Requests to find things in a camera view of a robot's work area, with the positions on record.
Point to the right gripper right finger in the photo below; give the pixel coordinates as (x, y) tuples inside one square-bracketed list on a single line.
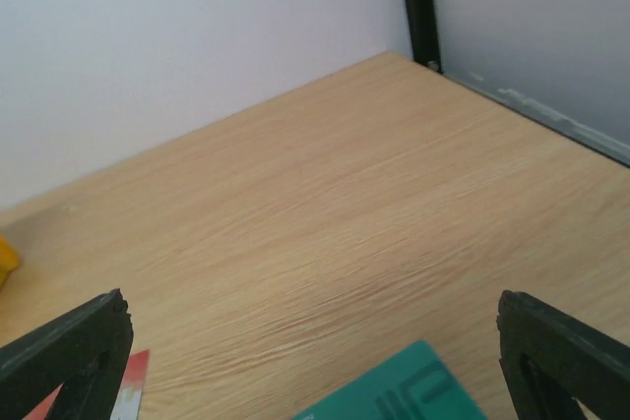
[(554, 365)]

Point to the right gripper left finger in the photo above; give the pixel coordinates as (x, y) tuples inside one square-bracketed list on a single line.
[(82, 354)]

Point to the red credit card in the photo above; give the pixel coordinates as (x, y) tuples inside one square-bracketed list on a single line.
[(128, 401)]

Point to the green VIP credit card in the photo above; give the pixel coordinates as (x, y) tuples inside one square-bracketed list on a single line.
[(412, 384)]

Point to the right yellow bin in row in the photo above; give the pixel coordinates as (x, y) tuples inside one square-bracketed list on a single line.
[(9, 260)]

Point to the black corner frame post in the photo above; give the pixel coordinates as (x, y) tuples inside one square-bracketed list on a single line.
[(423, 33)]

